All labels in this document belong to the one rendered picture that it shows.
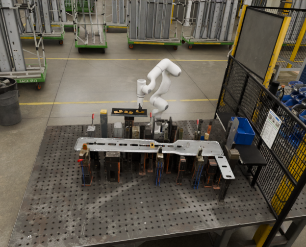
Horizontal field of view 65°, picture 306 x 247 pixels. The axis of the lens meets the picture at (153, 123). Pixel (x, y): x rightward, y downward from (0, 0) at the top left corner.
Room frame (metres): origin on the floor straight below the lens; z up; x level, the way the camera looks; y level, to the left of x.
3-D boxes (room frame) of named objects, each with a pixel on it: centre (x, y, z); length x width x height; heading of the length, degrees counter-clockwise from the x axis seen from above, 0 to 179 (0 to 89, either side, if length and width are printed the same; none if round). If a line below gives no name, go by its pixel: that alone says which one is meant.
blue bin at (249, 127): (2.05, -0.89, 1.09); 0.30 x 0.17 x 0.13; 0
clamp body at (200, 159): (1.63, -0.44, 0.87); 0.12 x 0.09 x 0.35; 5
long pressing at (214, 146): (1.79, 0.01, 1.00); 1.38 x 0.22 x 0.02; 95
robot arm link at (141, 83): (2.13, 0.14, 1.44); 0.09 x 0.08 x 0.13; 48
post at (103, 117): (2.09, 0.51, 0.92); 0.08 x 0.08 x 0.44; 5
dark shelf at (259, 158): (2.08, -0.89, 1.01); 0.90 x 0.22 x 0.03; 5
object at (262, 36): (4.19, -1.60, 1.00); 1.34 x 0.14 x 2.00; 14
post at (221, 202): (1.48, -0.66, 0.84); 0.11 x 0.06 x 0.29; 5
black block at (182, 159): (1.65, -0.30, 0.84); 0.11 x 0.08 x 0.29; 5
